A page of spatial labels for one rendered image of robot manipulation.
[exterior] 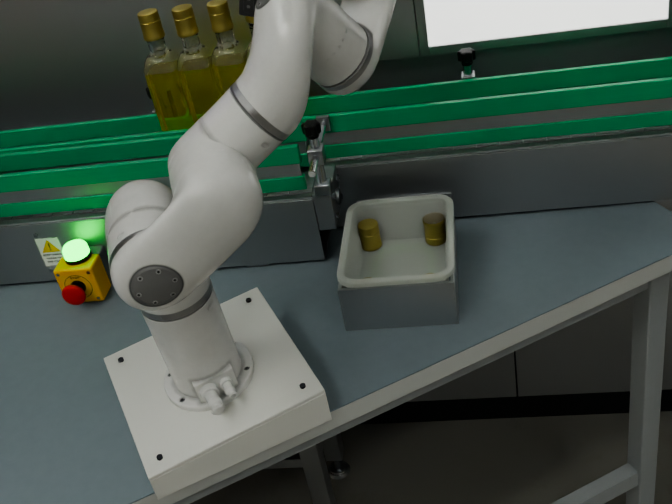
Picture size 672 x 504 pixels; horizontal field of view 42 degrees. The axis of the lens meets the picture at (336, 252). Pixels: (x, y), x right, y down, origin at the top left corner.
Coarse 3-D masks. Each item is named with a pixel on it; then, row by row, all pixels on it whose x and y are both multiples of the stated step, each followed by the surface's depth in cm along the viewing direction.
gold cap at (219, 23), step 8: (216, 0) 139; (224, 0) 138; (208, 8) 138; (216, 8) 137; (224, 8) 138; (216, 16) 138; (224, 16) 138; (216, 24) 139; (224, 24) 139; (232, 24) 140; (216, 32) 140
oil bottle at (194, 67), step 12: (204, 48) 143; (180, 60) 142; (192, 60) 142; (204, 60) 142; (180, 72) 143; (192, 72) 143; (204, 72) 143; (192, 84) 144; (204, 84) 144; (216, 84) 145; (192, 96) 145; (204, 96) 145; (216, 96) 145; (192, 108) 147; (204, 108) 146; (192, 120) 148
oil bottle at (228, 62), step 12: (216, 48) 142; (228, 48) 141; (240, 48) 142; (216, 60) 141; (228, 60) 141; (240, 60) 141; (216, 72) 143; (228, 72) 142; (240, 72) 142; (228, 84) 144
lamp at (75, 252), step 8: (72, 240) 147; (80, 240) 146; (64, 248) 145; (72, 248) 144; (80, 248) 145; (88, 248) 146; (64, 256) 145; (72, 256) 144; (80, 256) 145; (88, 256) 146; (72, 264) 145
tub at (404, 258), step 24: (360, 216) 144; (384, 216) 144; (408, 216) 143; (360, 240) 144; (384, 240) 146; (408, 240) 145; (360, 264) 141; (384, 264) 140; (408, 264) 139; (432, 264) 138
